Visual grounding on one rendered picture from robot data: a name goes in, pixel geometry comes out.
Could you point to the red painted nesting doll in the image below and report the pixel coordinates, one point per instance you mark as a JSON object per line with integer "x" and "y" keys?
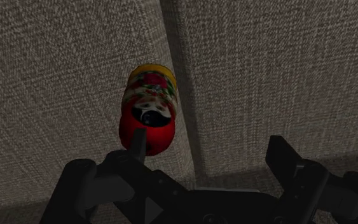
{"x": 149, "y": 108}

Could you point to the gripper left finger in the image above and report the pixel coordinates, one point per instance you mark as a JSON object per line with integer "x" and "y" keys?
{"x": 116, "y": 183}

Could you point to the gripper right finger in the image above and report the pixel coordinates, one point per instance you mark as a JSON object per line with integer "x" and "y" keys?
{"x": 305, "y": 183}

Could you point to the beige fabric sofa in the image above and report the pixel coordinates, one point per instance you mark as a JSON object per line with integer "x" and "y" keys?
{"x": 274, "y": 77}

